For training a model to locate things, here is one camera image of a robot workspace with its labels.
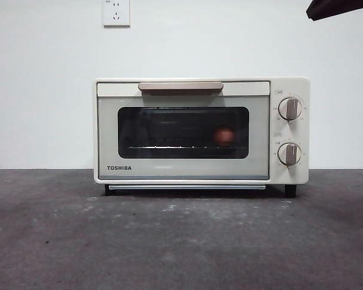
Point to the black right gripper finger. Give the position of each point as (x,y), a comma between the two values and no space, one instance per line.
(335,7)

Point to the cream temperature knob, beige grip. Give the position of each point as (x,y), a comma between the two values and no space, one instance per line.
(290,108)

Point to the cream Toshiba toaster oven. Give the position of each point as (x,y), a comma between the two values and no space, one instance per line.
(304,133)

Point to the cream timer knob, beige grip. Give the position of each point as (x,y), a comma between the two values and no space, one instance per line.
(289,154)

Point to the silver crumb tray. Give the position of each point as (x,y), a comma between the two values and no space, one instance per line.
(169,187)

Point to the white wall socket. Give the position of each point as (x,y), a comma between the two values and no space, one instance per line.
(116,13)

